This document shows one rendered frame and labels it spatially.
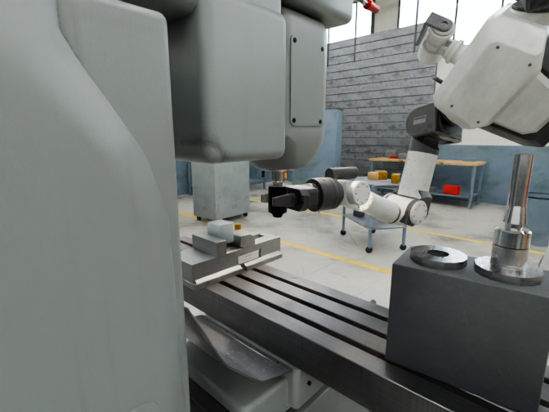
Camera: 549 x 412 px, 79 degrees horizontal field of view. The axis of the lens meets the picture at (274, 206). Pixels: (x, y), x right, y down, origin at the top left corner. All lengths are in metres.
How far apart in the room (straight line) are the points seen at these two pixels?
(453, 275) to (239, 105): 0.43
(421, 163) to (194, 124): 0.77
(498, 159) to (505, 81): 7.23
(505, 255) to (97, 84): 0.59
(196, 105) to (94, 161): 0.22
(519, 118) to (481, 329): 0.58
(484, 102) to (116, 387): 0.96
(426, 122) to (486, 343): 0.69
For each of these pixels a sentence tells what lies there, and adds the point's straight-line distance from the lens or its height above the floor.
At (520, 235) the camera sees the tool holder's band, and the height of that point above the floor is 1.24.
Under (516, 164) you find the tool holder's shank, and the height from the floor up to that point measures 1.34.
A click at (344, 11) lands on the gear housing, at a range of 0.84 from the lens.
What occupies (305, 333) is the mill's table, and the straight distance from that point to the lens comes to 0.74.
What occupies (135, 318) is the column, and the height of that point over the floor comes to 1.18.
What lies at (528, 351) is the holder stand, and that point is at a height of 1.09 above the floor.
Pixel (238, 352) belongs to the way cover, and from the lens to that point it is 0.79.
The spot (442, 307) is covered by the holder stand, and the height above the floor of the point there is 1.12.
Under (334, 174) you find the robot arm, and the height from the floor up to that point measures 1.28.
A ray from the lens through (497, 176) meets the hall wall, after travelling 8.23.
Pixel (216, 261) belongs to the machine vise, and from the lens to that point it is 0.96.
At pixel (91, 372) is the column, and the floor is 1.14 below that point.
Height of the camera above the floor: 1.38
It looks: 12 degrees down
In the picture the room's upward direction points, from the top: straight up
